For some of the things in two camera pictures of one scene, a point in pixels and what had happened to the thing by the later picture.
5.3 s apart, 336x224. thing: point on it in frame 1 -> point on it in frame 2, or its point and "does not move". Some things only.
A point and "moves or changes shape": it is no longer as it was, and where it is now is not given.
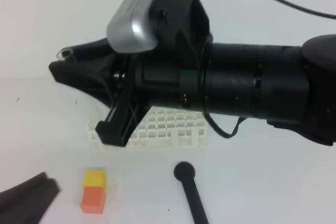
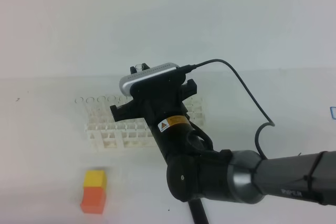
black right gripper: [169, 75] -> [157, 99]
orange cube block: [93, 200] does not move
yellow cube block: [95, 178] does not move
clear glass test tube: [64, 53] moves or changes shape
